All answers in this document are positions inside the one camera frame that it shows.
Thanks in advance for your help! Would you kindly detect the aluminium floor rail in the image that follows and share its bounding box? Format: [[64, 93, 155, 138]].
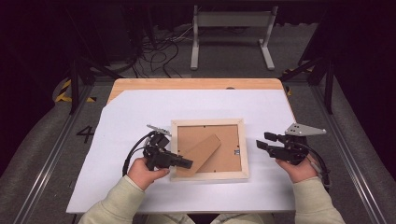
[[311, 85, 390, 224], [12, 85, 94, 224]]

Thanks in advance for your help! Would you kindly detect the person's leg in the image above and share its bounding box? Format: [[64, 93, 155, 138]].
[[144, 213, 195, 224], [211, 213, 275, 224]]

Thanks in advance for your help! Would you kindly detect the person's left hand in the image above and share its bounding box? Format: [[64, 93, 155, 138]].
[[127, 157, 171, 191]]

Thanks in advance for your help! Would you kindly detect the tangle of black floor cables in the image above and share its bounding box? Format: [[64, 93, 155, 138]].
[[130, 26, 200, 78]]

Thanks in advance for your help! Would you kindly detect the right hand-held gripper black cable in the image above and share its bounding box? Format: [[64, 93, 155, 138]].
[[298, 141, 332, 189]]

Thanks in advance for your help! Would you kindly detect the person's left leg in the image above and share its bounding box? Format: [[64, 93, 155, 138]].
[[144, 213, 195, 224]]

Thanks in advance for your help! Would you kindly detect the wooden picture frame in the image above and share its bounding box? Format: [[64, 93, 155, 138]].
[[169, 118, 250, 182]]

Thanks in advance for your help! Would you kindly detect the black metal stand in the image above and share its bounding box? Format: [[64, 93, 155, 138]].
[[64, 6, 125, 116], [278, 6, 339, 116]]

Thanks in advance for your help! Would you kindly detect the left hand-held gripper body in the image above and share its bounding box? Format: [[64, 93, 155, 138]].
[[143, 124, 176, 172]]

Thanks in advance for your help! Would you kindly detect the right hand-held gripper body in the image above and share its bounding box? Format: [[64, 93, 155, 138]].
[[273, 122, 327, 166]]

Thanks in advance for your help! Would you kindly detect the hand-held gripper black cable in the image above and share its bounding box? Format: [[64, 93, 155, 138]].
[[121, 130, 157, 177], [298, 141, 332, 189]]

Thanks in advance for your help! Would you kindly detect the person's right leg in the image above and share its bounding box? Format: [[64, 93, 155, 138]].
[[211, 213, 275, 224]]

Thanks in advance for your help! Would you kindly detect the large white paper sheet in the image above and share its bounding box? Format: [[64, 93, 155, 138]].
[[65, 89, 302, 215]]

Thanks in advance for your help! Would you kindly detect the left hand-held gripper black cable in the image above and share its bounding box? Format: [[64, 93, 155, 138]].
[[121, 130, 157, 177]]

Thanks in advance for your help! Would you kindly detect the white metal stand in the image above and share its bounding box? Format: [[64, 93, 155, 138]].
[[190, 5, 279, 71]]

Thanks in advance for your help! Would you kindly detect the person's right hand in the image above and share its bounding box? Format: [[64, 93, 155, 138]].
[[275, 156, 318, 184]]

